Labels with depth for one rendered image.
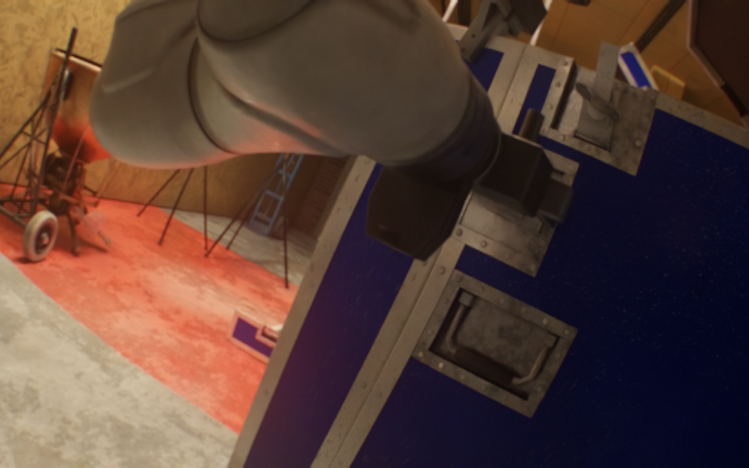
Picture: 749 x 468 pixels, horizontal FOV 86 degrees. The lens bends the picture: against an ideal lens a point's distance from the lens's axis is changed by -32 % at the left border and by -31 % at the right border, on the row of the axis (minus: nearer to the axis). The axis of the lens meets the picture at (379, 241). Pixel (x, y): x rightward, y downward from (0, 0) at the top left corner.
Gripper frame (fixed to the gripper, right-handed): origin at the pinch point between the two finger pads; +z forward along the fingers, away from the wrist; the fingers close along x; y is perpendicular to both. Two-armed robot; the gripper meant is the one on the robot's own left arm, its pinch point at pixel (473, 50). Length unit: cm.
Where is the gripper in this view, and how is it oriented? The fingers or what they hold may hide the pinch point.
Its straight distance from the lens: 66.0
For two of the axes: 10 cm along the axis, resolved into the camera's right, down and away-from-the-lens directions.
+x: -4.7, -1.8, -8.7
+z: -5.5, 8.3, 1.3
